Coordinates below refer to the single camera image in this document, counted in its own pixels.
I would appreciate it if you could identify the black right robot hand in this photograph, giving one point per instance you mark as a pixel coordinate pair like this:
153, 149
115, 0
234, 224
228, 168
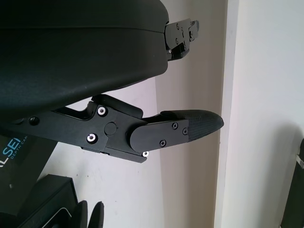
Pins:
82, 216

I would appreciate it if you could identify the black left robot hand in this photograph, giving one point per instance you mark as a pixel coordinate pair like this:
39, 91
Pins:
71, 59

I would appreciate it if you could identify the black RealSense box lid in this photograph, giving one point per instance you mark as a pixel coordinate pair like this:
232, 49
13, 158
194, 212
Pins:
35, 156

